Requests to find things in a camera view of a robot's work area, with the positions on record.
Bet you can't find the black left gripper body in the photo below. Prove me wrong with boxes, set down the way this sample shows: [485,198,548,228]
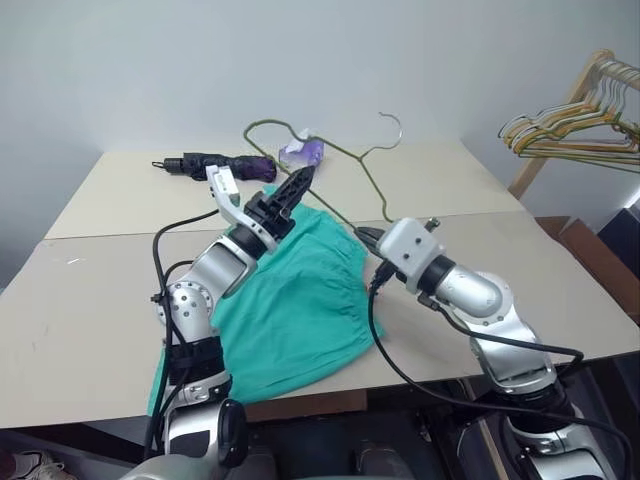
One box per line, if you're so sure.
[243,188,297,241]

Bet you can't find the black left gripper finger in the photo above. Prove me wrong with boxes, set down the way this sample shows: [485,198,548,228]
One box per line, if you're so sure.
[272,167,311,206]
[279,168,318,222]

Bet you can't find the green shorts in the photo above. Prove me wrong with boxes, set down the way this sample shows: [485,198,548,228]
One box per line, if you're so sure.
[146,184,389,417]

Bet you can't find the purple plastic packet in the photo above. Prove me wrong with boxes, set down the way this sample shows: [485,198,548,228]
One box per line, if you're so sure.
[277,128,327,170]

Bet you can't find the black purple folded umbrella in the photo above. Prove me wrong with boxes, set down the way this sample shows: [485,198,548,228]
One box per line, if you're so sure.
[151,151,278,183]

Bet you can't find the wooden clothes rack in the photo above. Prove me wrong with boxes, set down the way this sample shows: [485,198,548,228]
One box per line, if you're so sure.
[507,48,640,202]

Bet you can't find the white sneaker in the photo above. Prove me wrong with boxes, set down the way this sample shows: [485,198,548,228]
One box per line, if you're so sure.
[0,449,67,480]

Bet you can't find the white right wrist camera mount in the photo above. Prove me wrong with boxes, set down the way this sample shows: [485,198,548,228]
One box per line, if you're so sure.
[375,217,447,295]

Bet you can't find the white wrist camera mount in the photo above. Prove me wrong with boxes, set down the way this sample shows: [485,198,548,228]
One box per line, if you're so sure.
[375,217,447,295]
[205,164,278,251]

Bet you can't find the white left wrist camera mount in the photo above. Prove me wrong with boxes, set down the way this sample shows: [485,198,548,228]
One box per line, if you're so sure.
[205,164,278,251]

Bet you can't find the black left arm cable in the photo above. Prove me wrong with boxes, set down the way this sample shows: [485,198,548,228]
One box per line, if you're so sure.
[143,209,222,464]

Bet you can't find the bunch of wire hangers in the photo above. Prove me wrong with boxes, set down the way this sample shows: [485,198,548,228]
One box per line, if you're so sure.
[498,62,640,151]

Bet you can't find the dark green wire hanger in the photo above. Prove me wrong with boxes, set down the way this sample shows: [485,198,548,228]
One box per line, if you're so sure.
[514,119,640,175]

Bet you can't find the yellow wire hanger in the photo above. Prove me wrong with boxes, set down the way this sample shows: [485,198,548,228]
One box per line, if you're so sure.
[502,74,640,156]

